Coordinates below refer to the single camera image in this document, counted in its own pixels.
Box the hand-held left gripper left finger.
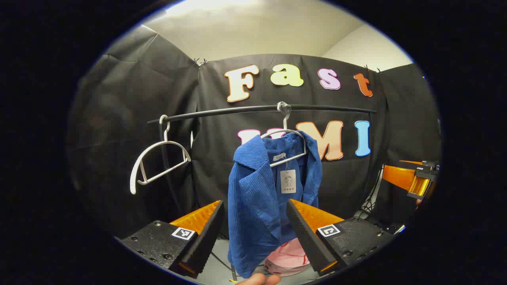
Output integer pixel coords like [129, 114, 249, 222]
[119, 200, 225, 279]

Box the plain white hanger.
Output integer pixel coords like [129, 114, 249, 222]
[130, 115, 192, 195]

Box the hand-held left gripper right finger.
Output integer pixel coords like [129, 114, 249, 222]
[286, 199, 396, 277]

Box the black backdrop cloth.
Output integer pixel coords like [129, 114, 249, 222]
[69, 24, 442, 238]

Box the black clothes rack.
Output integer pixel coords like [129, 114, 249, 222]
[147, 102, 377, 281]

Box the blue corduroy jacket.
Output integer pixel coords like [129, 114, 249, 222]
[228, 131, 323, 279]

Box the pink laundry hamper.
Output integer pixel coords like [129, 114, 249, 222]
[265, 237, 311, 277]

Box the white hanger with taped hook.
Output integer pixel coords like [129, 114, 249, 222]
[259, 102, 307, 167]

